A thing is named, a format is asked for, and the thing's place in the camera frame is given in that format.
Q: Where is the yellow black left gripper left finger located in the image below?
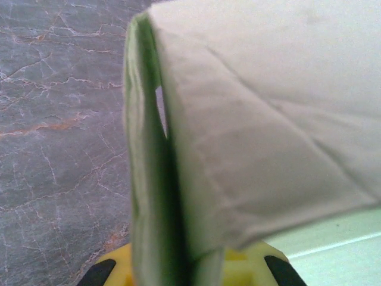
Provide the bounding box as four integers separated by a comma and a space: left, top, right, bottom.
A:
79, 243, 134, 286

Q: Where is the light green paper box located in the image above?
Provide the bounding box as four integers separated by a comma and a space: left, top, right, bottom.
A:
123, 0, 381, 286

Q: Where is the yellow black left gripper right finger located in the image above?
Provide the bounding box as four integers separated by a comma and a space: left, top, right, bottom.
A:
222, 240, 308, 286

